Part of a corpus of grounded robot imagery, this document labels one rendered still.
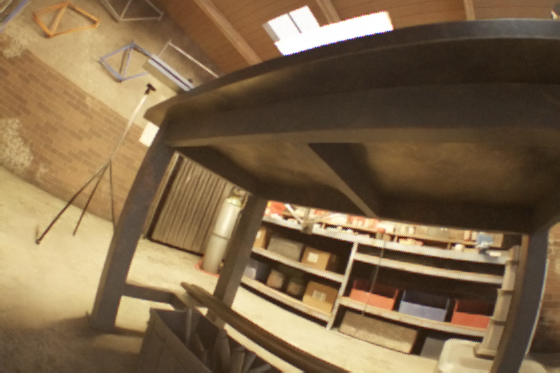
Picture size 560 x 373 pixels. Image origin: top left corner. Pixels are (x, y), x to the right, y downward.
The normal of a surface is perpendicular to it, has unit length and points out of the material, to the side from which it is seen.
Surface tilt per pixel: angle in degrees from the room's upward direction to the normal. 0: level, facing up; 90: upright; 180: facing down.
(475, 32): 90
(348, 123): 90
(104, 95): 90
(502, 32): 90
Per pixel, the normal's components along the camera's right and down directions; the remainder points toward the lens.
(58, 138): 0.76, 0.04
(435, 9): -0.37, 0.85
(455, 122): -0.58, -0.44
